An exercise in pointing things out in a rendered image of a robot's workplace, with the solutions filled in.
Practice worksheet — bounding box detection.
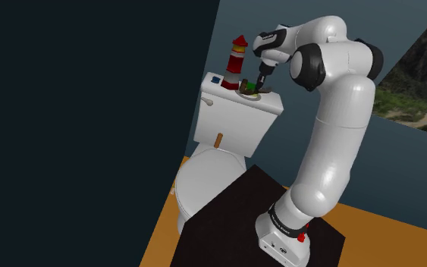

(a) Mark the green brown toy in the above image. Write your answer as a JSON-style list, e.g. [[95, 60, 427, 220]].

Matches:
[[239, 78, 272, 95]]

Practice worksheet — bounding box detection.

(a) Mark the red white lighthouse figure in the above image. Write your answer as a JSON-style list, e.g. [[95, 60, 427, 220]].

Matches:
[[220, 35, 250, 91]]

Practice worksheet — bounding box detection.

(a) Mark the white toilet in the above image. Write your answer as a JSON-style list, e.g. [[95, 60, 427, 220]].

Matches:
[[174, 71, 284, 235]]

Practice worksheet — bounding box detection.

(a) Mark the black robot stand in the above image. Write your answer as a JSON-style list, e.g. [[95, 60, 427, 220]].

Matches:
[[169, 164, 347, 267]]

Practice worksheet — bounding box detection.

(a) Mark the landscape wall picture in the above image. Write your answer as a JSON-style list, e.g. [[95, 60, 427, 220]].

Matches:
[[371, 2, 427, 140]]

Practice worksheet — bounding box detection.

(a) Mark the white plate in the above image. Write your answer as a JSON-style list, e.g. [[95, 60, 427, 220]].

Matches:
[[235, 90, 262, 102]]

